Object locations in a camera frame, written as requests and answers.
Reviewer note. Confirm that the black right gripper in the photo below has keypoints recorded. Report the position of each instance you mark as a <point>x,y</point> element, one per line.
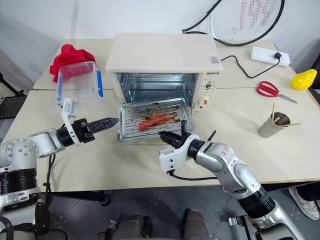
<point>180,141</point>

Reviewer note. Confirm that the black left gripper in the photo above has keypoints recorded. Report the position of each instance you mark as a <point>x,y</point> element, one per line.
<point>82,131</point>

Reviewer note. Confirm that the silver metal baking tray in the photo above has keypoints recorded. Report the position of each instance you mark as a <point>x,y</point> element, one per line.
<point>132,117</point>

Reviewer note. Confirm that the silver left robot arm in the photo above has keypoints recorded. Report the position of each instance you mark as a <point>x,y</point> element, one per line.
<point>42,142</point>

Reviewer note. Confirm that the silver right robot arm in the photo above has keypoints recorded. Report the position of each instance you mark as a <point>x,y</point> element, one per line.
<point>225,160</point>

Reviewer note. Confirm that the glass oven door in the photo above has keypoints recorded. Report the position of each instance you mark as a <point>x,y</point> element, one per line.
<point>190,120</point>

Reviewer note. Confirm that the red sausage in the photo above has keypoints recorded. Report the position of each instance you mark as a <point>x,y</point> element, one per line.
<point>152,122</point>

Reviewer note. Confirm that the cream oven knob red mark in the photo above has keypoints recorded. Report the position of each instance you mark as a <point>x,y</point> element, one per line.
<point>204,101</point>

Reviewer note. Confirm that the cream toaster oven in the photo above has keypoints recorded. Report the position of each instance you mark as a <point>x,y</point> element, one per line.
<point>162,50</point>

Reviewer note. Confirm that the clear container with blue clips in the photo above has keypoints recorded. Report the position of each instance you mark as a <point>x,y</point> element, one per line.
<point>75,85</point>

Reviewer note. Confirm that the black table foot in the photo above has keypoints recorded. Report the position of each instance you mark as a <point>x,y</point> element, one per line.
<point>105,198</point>

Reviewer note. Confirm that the red cloth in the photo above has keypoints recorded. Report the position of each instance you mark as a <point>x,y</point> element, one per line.
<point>72,55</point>

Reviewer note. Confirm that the steel cup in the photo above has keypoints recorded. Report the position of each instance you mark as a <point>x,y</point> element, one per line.
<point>270,128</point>

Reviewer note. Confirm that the dark rounded shape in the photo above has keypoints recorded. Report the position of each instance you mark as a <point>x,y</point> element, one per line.
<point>132,227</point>
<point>196,225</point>

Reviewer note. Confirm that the wooden stick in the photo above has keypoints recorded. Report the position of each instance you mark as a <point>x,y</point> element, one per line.
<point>273,110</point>
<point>292,123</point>

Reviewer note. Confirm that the black and white tennis racket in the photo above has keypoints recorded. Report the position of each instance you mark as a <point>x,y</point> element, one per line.
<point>225,37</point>

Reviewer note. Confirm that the thin black curved rod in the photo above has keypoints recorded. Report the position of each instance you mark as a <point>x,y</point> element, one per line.
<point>200,23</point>

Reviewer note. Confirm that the white power strip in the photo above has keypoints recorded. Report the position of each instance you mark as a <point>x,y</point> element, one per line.
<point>262,53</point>

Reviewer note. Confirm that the black power plug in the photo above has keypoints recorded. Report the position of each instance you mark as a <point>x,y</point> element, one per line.
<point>278,55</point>

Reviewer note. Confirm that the yellow plastic pear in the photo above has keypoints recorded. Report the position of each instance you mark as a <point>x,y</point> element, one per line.
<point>302,80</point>

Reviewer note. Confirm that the white sneaker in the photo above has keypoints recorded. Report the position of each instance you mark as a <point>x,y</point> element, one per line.
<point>305,202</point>

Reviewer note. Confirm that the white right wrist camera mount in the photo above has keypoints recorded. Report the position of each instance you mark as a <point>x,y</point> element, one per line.
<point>172,156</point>

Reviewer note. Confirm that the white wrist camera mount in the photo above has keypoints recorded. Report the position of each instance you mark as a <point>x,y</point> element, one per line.
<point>66,117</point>
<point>172,156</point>

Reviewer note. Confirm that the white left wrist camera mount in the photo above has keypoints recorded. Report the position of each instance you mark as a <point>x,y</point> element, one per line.
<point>66,117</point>

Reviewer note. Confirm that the black stand frame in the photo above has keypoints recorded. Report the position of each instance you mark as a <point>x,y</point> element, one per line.
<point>10,92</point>

